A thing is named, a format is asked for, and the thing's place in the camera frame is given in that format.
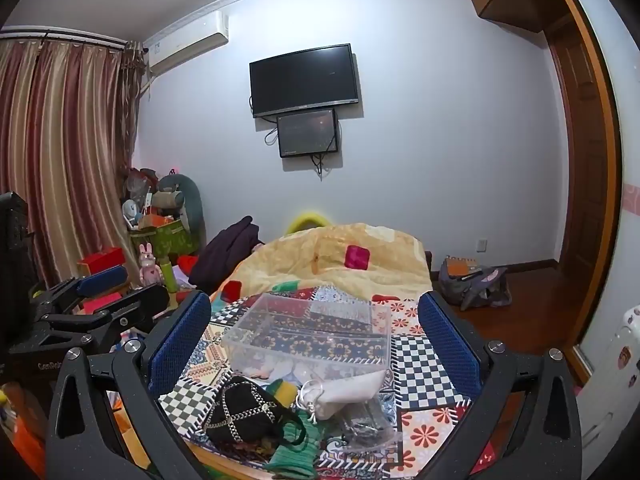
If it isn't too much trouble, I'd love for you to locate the black chain-strap bag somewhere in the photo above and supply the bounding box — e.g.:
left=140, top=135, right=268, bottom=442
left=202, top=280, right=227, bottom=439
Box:
left=202, top=375, right=307, bottom=448

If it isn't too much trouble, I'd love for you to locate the white drawstring pouch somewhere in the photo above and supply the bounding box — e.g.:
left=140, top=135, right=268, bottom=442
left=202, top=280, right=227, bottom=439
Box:
left=296, top=370, right=392, bottom=423

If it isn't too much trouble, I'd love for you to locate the pink rabbit figurine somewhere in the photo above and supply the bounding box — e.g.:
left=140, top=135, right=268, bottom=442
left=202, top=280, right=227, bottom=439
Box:
left=138, top=243, right=162, bottom=287

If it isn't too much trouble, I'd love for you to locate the yellow fleece blanket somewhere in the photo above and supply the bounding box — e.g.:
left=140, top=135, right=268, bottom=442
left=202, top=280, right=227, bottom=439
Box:
left=210, top=221, right=432, bottom=306

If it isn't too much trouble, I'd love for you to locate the clear plastic bag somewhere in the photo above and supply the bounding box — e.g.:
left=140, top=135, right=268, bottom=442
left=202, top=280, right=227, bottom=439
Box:
left=336, top=394, right=403, bottom=452

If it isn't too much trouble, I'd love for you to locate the dark purple garment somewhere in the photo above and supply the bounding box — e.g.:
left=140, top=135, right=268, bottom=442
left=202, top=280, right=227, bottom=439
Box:
left=189, top=216, right=261, bottom=293

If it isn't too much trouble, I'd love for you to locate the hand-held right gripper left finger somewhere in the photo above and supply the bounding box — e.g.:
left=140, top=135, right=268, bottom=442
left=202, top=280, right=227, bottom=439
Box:
left=46, top=290, right=213, bottom=480

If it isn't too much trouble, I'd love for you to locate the white appliance with stickers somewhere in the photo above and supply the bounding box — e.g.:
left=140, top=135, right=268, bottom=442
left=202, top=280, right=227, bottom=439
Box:
left=577, top=305, right=640, bottom=461

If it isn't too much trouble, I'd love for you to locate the yellow-green plastic chair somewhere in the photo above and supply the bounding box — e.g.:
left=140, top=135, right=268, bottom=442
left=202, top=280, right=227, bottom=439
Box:
left=286, top=211, right=331, bottom=237

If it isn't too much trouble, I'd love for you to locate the grey backpack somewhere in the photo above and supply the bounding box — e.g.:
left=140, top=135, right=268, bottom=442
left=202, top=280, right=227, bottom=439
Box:
left=438, top=255, right=513, bottom=311

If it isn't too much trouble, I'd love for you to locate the striped red curtain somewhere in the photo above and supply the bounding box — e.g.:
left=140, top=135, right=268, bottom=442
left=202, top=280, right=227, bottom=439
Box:
left=0, top=35, right=148, bottom=291

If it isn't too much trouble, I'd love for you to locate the red box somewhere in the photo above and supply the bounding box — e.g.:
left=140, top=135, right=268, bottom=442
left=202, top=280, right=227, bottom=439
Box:
left=76, top=247, right=126, bottom=277

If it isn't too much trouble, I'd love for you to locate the green storage basket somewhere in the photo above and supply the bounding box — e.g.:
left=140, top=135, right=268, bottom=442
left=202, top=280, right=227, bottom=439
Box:
left=127, top=217, right=198, bottom=265

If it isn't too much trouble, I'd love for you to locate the grey plush toy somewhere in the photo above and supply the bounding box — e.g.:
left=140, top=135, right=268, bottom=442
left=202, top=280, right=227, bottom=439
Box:
left=152, top=174, right=205, bottom=246

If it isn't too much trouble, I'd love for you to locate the white air conditioner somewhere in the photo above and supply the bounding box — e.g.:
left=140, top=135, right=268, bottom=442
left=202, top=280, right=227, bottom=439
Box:
left=145, top=10, right=231, bottom=75

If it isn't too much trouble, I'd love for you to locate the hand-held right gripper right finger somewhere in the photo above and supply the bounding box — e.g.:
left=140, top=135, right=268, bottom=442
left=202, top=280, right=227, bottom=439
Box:
left=417, top=290, right=583, bottom=480

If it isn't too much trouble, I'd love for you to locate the wooden door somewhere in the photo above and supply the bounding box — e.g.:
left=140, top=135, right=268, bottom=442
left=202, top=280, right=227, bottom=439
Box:
left=547, top=12, right=612, bottom=271

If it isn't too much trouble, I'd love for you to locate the green knitted cloth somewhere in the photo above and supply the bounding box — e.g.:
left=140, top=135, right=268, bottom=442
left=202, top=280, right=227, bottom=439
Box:
left=263, top=379, right=331, bottom=475

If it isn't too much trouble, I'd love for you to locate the wall-mounted black television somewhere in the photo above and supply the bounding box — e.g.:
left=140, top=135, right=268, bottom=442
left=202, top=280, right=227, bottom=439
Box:
left=249, top=43, right=361, bottom=119

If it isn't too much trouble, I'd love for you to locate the clear plastic storage box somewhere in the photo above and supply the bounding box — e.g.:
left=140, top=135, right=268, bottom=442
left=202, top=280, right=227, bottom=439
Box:
left=220, top=293, right=393, bottom=386

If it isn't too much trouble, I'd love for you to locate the patchwork printed bedsheet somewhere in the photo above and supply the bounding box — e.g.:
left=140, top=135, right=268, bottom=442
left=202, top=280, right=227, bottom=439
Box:
left=159, top=282, right=493, bottom=480

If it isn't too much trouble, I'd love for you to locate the green bottle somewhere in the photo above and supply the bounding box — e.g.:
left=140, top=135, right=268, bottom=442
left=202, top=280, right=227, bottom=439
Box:
left=159, top=255, right=179, bottom=293

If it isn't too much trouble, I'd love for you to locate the small black wall monitor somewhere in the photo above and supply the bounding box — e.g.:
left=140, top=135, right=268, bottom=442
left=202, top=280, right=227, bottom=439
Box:
left=276, top=108, right=341, bottom=159

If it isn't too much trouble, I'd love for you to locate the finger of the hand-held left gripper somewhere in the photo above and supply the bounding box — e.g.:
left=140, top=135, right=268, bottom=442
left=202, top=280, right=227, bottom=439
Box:
left=70, top=283, right=170, bottom=346
left=31, top=265, right=128, bottom=317

